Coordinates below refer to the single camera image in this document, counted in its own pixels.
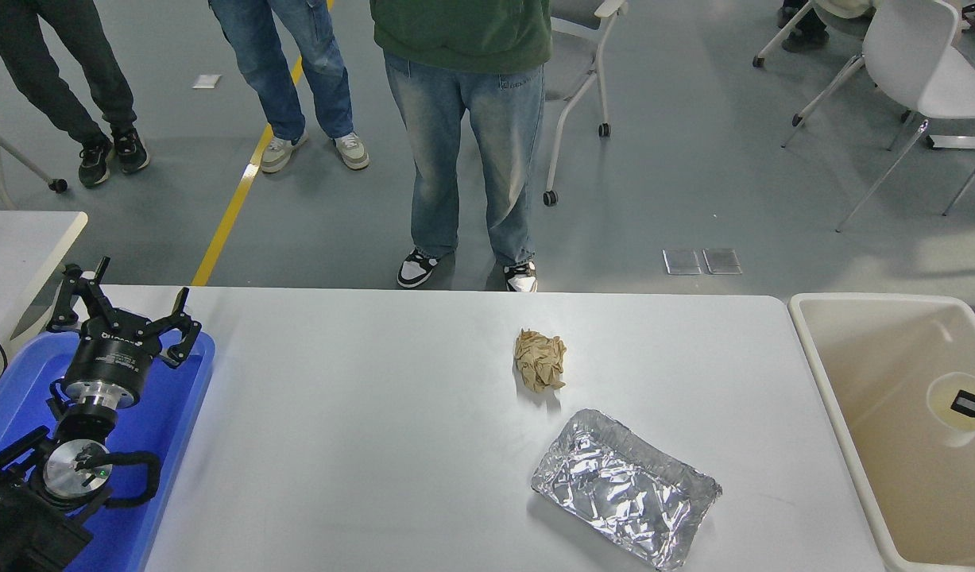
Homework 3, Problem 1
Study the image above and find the white side table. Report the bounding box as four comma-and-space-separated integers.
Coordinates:
0, 210, 89, 358

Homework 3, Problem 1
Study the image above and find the blue plastic tray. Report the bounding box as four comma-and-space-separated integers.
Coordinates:
0, 330, 216, 572

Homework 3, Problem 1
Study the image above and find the silver foil tray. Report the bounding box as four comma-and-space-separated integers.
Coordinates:
531, 408, 723, 571

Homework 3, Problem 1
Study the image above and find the white paper cup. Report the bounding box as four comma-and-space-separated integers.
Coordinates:
926, 372, 975, 434

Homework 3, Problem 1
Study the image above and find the grey-legged caster chair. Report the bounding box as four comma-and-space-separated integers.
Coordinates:
0, 95, 68, 211

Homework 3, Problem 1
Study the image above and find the grey chair with casters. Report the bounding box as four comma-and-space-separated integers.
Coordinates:
541, 0, 629, 207

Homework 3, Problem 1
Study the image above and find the large pale plastic bin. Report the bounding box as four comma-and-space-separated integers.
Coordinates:
787, 292, 975, 572

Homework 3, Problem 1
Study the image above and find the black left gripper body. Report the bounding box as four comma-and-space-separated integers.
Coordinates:
62, 319, 162, 391

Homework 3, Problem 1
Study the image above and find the white-legged caster chair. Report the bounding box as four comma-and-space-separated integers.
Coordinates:
752, 0, 877, 128

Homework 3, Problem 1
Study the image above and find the tan paper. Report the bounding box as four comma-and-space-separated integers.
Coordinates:
513, 328, 568, 394

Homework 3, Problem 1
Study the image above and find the white shell chair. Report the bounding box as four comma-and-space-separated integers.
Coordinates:
781, 0, 975, 233

